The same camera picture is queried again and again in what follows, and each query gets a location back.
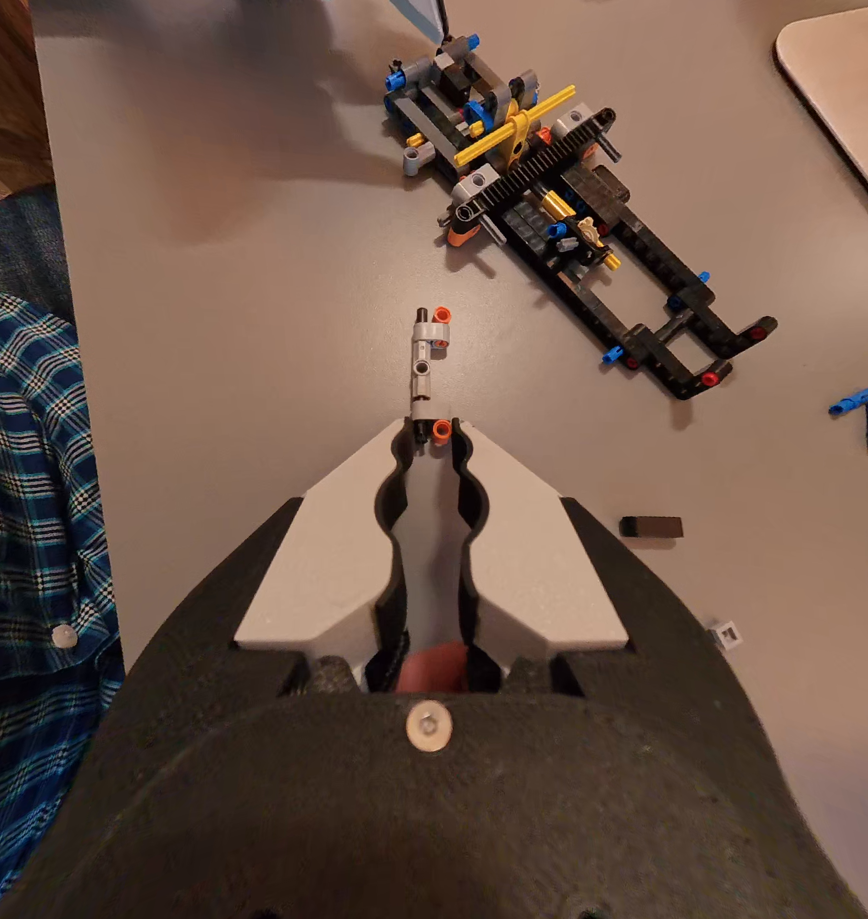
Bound white flat board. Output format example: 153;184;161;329
774;0;868;218

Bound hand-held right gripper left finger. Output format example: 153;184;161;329
233;416;417;688

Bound black lego brick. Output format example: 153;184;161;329
618;515;685;540

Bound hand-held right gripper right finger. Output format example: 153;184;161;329
448;418;630;681

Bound black lego chassis assembly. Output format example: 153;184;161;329
384;32;779;402

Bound person's blue jeans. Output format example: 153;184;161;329
0;183;78;327

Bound small grey lego subassembly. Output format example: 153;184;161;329
409;306;455;442

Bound person's blue plaid shirt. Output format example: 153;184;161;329
0;287;128;914

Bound person's right hand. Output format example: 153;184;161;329
397;641;472;695

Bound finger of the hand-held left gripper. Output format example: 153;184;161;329
387;0;453;44

